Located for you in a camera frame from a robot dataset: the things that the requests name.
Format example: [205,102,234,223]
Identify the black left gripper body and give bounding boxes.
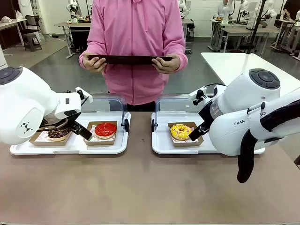
[38,112,82,132]

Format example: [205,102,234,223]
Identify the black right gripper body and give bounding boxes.
[198,100,215,128]

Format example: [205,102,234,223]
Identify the yellow sprinkled donut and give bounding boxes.
[170,123,191,141]

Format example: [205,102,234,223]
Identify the black serving tray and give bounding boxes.
[87,54,173,65]

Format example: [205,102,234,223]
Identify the pink sleeved left forearm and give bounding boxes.
[161,32,188,72]

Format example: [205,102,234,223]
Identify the pink sleeved right forearm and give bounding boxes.
[78,35,107,69]

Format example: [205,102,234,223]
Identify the chocolate donut with sprinkles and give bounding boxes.
[47,127,72,142]

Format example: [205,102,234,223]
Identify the red glazed donut in box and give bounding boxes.
[84,120,118,146]

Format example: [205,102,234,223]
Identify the chocolate donut in box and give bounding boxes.
[29,129,74,147]

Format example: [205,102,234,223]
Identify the background person in dark clothes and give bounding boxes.
[282,0,300,23]

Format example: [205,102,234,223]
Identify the person's left hand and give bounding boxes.
[151,56,181,75]

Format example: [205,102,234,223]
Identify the person's right hand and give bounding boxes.
[82,53,107,74]

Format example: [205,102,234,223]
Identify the white plastic display tray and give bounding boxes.
[151,111,266,156]
[9,112,131,156]

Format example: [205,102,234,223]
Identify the clear plastic display lid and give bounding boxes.
[151,93,213,133]
[80,92,130,135]

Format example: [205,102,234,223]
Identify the large white table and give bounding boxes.
[201,52,300,94]

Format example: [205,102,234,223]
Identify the black trousers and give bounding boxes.
[126,101,157,113]

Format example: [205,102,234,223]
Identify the grey stool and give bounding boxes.
[22,32,43,52]

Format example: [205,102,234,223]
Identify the grey lab table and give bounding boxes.
[218,25,280,53]

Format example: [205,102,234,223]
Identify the wood top lab table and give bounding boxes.
[53,21,92,60]

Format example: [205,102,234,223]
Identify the black office chair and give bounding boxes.
[18,15,47,45]

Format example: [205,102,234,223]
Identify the pink hoodie torso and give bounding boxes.
[78,0,188,106]

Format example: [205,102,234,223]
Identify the small white background robot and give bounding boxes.
[66,0,80,23]

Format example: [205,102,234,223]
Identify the white topped side table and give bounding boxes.
[0,18,28,57]

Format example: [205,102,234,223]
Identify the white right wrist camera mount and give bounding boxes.
[188,86,208,106]

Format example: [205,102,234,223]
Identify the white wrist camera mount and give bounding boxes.
[75,86,94,104]
[188,86,208,106]

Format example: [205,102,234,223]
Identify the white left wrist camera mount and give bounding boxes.
[75,86,94,104]

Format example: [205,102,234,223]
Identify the black fabric cable sleeve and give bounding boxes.
[236,99,300,184]

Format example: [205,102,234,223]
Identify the black camera stand pole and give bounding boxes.
[245,0,268,55]

